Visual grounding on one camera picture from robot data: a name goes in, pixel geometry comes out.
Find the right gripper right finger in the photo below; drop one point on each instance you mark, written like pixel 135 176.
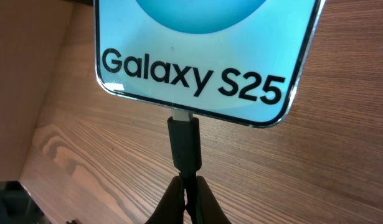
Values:
pixel 208 210

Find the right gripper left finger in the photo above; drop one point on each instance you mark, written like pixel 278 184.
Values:
pixel 170 209

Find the teal screen smartphone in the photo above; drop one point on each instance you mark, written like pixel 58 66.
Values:
pixel 239 61

